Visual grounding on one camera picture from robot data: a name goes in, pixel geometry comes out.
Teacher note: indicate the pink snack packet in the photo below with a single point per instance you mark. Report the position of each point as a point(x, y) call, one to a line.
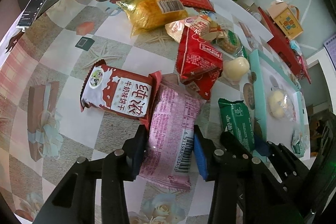
point(173, 119)

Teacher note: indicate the white shelf unit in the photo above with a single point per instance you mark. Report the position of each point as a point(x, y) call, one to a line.
point(319, 58)

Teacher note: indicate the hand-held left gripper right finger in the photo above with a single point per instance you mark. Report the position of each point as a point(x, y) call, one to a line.
point(200, 161)

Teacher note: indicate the clear bread packet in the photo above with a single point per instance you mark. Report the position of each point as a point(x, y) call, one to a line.
point(278, 104)

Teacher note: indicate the orange clear cake packet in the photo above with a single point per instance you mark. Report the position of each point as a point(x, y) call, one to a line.
point(183, 27)

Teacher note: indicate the green clear cookie packet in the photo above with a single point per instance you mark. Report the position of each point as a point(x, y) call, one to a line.
point(231, 41)

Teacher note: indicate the yellow snack packet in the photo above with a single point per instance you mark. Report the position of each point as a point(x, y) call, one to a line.
point(149, 11)

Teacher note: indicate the clear plastic tray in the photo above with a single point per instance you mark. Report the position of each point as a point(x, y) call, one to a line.
point(258, 82)

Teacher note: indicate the cream pudding cup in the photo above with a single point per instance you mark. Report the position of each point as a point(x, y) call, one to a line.
point(236, 67)

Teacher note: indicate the large red box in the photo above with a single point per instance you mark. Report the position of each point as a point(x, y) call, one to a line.
point(278, 40)

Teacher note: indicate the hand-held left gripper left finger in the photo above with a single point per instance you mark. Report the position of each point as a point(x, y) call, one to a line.
point(137, 161)

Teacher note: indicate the red snack packet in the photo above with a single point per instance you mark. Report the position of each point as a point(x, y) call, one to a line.
point(197, 61)

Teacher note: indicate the red white biscuit packet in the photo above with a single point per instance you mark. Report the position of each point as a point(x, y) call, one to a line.
point(118, 92)

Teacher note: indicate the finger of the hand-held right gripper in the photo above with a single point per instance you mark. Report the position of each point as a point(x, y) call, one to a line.
point(261, 148)
point(233, 144)

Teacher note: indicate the green snack packet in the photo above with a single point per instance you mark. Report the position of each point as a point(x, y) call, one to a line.
point(236, 119)

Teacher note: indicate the small green white packet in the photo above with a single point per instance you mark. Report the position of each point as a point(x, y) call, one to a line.
point(298, 142)

